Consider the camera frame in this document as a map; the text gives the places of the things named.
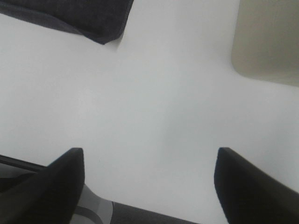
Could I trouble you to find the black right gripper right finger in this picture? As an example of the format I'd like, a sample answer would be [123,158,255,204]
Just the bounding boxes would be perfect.
[214,147,299,224]

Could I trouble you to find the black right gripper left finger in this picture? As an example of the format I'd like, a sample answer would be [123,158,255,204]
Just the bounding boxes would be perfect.
[0,148,84,224]

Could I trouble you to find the dark grey towel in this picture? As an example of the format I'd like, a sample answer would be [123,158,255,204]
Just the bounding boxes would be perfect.
[0,0,133,45]

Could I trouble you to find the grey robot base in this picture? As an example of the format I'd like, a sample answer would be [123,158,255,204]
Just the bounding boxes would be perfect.
[0,155,197,224]

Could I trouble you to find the beige storage bin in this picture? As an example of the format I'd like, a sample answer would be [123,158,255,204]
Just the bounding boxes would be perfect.
[231,0,299,86]

